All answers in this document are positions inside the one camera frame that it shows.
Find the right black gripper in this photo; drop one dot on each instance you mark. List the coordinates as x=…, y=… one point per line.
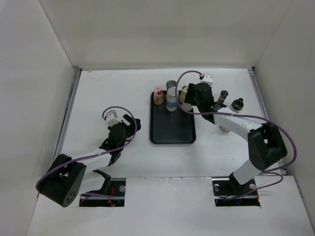
x=191, y=91

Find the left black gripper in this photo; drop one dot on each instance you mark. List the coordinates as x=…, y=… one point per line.
x=130, y=128

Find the yellow cap spice bottle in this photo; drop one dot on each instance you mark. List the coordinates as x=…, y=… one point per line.
x=182, y=94

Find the silver lid blue label jar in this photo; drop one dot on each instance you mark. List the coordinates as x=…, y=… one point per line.
x=171, y=102

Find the black knob cap bottle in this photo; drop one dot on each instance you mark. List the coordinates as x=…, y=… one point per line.
x=237, y=105

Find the pink cap spice bottle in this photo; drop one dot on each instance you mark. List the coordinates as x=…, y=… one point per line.
x=158, y=97

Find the black cap spice bottle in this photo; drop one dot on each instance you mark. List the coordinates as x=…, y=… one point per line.
x=186, y=106

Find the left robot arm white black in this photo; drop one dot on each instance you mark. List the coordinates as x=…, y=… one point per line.
x=69, y=177

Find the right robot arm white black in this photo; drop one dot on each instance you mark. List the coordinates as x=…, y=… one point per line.
x=265, y=144

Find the tall dark pepper grinder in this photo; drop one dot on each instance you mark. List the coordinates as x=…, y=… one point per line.
x=222, y=97

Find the black plastic tray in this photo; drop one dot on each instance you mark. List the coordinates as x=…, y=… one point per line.
x=170, y=128

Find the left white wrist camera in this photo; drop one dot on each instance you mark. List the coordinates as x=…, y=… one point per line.
x=111, y=118

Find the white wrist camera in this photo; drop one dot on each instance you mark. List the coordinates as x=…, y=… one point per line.
x=206, y=78
x=111, y=118

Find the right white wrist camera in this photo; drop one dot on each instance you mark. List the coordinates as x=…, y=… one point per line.
x=206, y=78

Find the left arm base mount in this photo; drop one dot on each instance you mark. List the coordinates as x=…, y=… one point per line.
x=110, y=194

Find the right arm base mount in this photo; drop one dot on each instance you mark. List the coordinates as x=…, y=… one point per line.
x=227, y=195

